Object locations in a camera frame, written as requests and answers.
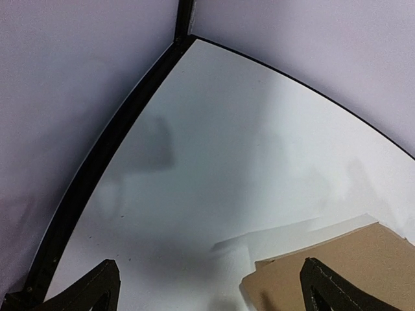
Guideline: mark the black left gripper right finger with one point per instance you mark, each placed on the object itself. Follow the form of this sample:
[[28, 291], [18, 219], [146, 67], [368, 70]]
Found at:
[[324, 289]]

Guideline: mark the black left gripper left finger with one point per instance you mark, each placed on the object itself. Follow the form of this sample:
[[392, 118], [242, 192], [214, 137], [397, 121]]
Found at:
[[97, 290]]

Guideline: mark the brown cardboard paper box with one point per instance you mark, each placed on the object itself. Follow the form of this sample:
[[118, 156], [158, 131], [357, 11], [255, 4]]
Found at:
[[374, 258]]

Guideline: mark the black enclosure frame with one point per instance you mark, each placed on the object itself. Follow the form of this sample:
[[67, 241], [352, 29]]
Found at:
[[213, 161]]

